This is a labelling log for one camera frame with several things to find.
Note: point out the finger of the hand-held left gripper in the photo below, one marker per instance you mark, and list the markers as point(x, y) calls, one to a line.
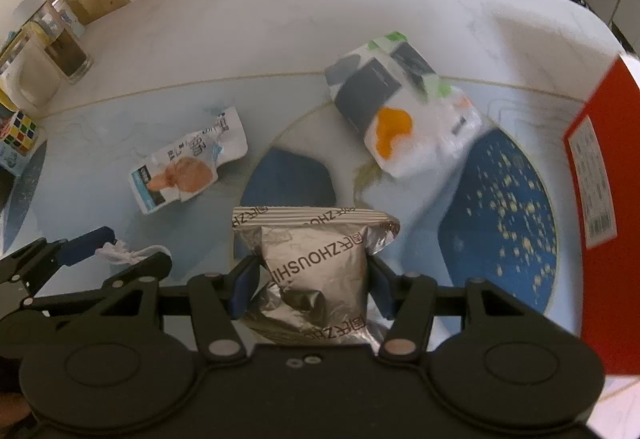
point(155, 264)
point(87, 244)

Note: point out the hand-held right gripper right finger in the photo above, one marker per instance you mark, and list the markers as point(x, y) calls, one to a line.
point(380, 286)

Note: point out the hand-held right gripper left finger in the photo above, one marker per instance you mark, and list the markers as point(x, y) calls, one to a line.
point(245, 286)

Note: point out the silver foil packet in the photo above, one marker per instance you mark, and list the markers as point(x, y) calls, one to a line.
point(315, 264)

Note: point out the red cardboard box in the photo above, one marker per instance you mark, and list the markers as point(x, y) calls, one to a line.
point(620, 269)

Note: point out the white marble desktop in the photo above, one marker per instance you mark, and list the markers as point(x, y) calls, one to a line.
point(300, 19)

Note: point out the torn white blue wrapper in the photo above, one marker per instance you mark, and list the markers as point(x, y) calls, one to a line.
point(185, 169)

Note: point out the light blue box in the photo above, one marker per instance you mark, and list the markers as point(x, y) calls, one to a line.
point(15, 164)

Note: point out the colourful puzzle cube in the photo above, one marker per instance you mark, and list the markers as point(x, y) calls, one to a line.
point(17, 131)

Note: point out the blue gold printed round mat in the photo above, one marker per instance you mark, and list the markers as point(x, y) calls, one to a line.
point(500, 219)

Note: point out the white patterned tissue pack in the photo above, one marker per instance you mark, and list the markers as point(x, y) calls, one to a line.
point(400, 119)

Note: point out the clear plastic container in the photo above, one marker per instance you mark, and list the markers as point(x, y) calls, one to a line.
point(30, 74)

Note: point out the glass jar with dark contents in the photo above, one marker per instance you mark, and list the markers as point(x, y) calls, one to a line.
point(70, 54)

